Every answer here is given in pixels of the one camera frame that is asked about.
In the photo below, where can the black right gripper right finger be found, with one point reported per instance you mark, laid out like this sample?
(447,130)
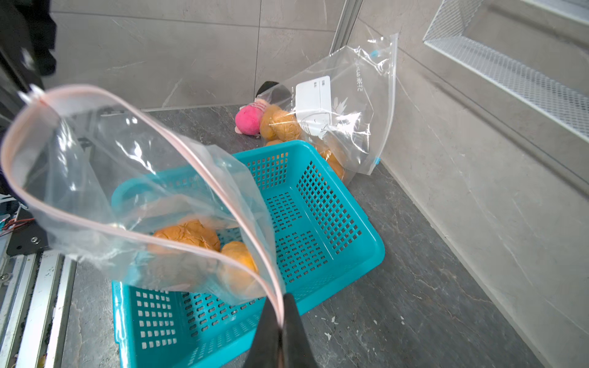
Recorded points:
(296,350)

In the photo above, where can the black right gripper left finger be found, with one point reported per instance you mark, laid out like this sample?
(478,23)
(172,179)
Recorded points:
(264,352)

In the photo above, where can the pink dotted clear bag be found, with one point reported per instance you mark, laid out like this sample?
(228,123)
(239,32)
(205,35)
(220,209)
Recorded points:
(101,177)

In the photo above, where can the yellow potato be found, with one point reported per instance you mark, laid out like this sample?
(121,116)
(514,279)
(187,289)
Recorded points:
(333,163)

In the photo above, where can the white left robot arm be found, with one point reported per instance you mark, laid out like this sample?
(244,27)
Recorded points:
(28,35)

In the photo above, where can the teal plastic basket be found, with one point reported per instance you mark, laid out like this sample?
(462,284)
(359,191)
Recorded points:
(324,242)

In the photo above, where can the plush doll pink black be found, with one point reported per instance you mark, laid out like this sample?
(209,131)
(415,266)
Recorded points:
(254,119)

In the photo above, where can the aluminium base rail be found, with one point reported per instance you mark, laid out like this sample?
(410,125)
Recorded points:
(36,287)

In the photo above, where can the white wire mesh shelf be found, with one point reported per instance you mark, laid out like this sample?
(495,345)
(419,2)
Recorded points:
(536,51)

